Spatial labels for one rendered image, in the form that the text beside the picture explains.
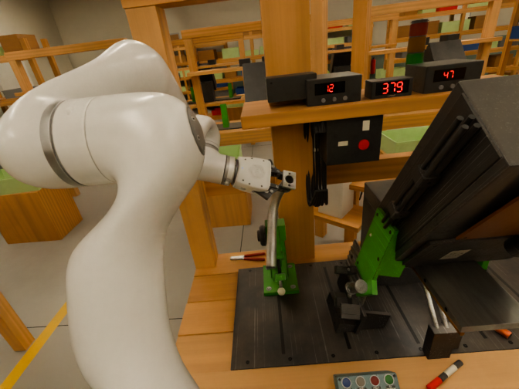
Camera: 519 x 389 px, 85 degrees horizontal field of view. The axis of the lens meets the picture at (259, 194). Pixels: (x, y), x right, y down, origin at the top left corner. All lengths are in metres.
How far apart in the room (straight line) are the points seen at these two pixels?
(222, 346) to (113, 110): 0.84
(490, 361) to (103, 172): 1.03
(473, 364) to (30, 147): 1.06
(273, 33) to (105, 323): 0.84
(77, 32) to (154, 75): 11.85
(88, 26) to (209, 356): 11.63
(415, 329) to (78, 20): 12.07
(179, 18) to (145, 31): 10.00
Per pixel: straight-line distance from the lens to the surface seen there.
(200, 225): 1.17
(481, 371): 1.05
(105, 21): 11.84
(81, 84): 0.43
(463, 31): 8.80
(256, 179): 0.78
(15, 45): 5.86
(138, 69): 0.44
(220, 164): 0.77
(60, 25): 12.56
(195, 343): 1.07
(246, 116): 0.86
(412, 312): 1.11
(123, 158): 0.32
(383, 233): 0.83
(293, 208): 1.12
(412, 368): 0.99
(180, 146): 0.30
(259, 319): 1.04
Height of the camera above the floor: 1.71
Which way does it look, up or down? 27 degrees down
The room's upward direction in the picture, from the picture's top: 7 degrees counter-clockwise
